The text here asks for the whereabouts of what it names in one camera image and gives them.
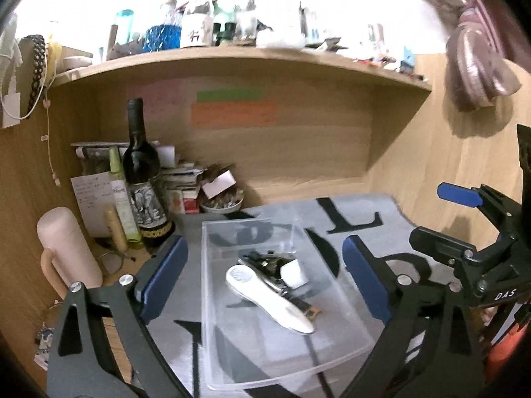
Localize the white travel plug adapter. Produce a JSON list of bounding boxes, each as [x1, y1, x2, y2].
[[280, 259, 309, 289]]

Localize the white charging cable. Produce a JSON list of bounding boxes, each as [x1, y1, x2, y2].
[[0, 37, 61, 187]]

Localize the yellow lip balm tube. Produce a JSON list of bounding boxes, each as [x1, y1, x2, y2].
[[104, 207, 128, 253]]

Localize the keyring with chain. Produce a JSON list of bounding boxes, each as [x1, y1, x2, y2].
[[33, 323, 55, 371]]

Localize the metal ring glasses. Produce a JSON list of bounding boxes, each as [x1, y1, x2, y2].
[[98, 250, 136, 277]]

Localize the white handwritten paper note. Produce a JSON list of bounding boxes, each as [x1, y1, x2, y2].
[[70, 171, 114, 238]]

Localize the grey rug with black letters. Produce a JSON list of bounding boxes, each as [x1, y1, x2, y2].
[[148, 195, 453, 397]]

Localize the white bowl of trinkets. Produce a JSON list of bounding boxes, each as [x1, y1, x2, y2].
[[201, 191, 244, 215]]

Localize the pink thermos bottle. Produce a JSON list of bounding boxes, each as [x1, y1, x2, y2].
[[36, 207, 104, 299]]

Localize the green spray bottle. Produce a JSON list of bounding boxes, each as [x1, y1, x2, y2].
[[109, 146, 141, 245]]

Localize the green sticky note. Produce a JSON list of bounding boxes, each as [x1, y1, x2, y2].
[[196, 88, 263, 102]]

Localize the stack of papers and books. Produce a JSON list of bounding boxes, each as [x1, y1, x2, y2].
[[156, 146, 203, 215]]

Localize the pink tied curtain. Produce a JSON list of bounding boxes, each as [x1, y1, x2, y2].
[[425, 0, 521, 111]]

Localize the blue glass jar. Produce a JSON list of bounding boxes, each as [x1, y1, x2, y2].
[[142, 15, 182, 53]]

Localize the pink sticky note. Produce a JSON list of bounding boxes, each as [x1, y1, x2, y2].
[[126, 80, 183, 119]]

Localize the small white cardboard box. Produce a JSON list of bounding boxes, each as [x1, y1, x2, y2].
[[201, 170, 237, 199]]

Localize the clear plastic storage bin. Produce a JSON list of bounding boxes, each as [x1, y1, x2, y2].
[[201, 218, 374, 392]]

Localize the wooden upper shelf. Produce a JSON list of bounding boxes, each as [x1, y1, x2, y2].
[[53, 47, 432, 92]]

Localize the white handheld massager device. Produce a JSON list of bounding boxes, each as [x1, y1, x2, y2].
[[225, 264, 315, 335]]

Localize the black ball-head mount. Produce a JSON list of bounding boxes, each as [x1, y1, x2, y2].
[[238, 251, 296, 286]]

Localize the dark wine bottle elephant label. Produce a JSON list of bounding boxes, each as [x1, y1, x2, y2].
[[122, 98, 175, 252]]

